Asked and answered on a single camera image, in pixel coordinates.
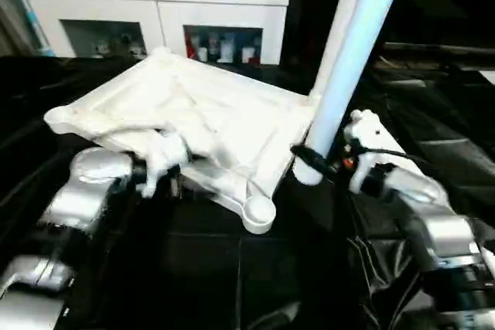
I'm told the white plastic table top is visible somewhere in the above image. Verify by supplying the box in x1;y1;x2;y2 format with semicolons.
43;47;319;236

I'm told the white plastic table leg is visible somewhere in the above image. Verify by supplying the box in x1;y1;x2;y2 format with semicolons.
292;0;411;187
308;0;374;114

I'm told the black plastic mat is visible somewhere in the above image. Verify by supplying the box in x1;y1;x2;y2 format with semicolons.
0;53;495;330

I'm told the white glass-door cabinet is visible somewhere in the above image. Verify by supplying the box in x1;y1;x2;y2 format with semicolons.
23;0;290;66

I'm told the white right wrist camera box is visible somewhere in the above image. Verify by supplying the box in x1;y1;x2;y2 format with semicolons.
341;109;386;195

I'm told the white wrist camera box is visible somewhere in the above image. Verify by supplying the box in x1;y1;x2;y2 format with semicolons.
136;129;192;198
341;109;386;195

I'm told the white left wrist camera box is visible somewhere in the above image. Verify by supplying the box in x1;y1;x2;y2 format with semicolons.
136;129;192;198

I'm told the dark horizontal rail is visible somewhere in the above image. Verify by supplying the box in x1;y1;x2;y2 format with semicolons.
379;41;495;62

